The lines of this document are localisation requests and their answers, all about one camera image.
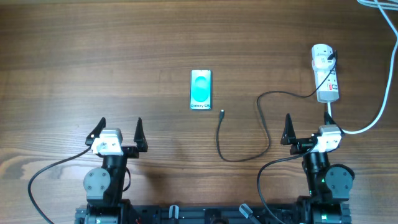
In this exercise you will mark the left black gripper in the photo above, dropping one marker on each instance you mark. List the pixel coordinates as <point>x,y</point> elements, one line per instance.
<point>130,152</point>

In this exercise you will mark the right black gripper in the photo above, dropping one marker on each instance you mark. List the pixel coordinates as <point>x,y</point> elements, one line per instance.
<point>289,137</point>

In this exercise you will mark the white power strip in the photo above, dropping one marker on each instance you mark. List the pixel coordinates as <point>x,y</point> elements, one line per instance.
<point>326,82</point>

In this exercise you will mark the teal screen Galaxy smartphone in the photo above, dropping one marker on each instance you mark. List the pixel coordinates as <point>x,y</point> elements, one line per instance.
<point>200,90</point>

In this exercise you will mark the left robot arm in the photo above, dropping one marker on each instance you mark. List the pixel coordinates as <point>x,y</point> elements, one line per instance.
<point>104,186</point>

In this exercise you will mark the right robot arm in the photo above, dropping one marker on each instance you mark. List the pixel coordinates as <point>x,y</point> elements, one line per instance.
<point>329,185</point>

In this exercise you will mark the white charger plug adapter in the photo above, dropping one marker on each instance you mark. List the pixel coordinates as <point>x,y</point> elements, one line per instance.
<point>322,62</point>

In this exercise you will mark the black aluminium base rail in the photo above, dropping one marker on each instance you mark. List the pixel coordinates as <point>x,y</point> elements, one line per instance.
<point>278,213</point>

